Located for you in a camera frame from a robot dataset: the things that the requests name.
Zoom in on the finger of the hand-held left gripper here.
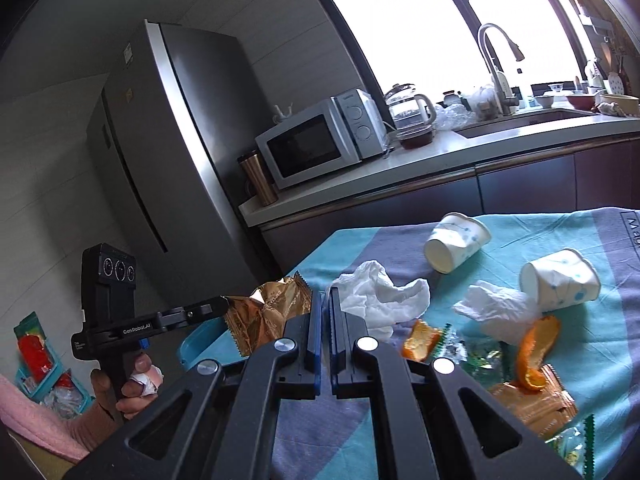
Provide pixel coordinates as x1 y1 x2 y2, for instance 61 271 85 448
159 296 231 328

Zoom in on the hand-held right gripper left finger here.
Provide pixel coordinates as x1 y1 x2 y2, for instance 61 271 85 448
62 292 326 480

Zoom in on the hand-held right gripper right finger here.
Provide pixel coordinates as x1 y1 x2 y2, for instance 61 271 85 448
327 287 583 480

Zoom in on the blue plastic bin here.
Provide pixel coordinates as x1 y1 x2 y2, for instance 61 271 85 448
180 317 229 369

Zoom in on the gold snack wrapper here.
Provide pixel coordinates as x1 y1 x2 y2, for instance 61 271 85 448
487 364 579 436
222 271 314 359

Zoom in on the person's left forearm pink sleeve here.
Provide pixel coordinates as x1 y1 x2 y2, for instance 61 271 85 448
0 374 123 464

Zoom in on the person's left hand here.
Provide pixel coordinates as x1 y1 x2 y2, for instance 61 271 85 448
90 353 164 424

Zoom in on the large crumpled white tissue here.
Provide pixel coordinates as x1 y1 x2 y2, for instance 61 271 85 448
327 260 431 342

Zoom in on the small orange peel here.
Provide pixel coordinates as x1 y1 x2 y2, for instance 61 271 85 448
402 319 444 364

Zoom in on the teal basket with red packets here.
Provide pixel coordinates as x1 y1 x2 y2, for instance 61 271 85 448
13 311 94 419

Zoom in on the copper thermos mug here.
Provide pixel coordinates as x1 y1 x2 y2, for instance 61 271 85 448
237 150 280 207

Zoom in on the clear green candy wrapper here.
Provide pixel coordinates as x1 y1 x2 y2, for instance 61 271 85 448
544 414 597 467
440 325 512 386

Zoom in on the white paper cup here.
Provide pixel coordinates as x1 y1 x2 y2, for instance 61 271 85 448
519 248 601 314
424 212 493 275

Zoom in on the silver refrigerator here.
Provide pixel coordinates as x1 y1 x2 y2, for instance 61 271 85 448
86 19 282 292

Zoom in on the small crumpled white tissue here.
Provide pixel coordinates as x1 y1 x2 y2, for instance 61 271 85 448
452 280 544 346

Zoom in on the white microwave oven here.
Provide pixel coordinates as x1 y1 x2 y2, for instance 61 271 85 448
255 89 390 191

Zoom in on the dark red lidded bowl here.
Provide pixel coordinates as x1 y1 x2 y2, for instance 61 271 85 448
394 127 437 150

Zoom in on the glass electric kettle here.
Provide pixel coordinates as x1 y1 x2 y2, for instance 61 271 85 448
383 83 439 134

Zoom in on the kitchen counter cabinet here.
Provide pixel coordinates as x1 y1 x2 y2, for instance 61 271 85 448
238 115 640 273

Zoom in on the clear plastic bag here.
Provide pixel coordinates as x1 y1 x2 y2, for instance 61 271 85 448
434 104 477 130

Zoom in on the teal and purple tablecloth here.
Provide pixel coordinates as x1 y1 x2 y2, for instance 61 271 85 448
220 207 640 480

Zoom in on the steel kitchen sink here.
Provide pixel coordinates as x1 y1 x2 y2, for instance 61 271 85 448
454 107 602 139

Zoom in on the silver kitchen faucet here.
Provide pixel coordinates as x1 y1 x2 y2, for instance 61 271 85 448
477 22 525 117

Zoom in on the cream ceramic bowl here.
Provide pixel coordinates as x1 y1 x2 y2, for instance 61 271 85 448
599 92 640 117

